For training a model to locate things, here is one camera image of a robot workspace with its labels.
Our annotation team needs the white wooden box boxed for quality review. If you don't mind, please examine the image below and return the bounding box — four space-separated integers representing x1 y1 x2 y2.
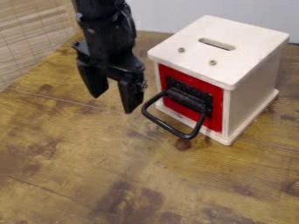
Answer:
147 15 289 145

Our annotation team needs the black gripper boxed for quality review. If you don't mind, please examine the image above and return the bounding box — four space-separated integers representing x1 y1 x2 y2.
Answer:
72 11 148 114

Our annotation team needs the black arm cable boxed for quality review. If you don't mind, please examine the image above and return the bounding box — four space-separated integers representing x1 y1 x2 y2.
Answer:
121 3 137 42

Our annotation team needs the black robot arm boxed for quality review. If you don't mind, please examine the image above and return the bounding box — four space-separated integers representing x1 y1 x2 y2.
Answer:
72 0 145 114

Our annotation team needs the red drawer front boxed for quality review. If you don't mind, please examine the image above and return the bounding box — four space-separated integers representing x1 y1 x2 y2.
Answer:
157 64 223 132

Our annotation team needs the black metal drawer handle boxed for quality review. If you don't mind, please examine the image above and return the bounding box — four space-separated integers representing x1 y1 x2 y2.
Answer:
141 87 209 140

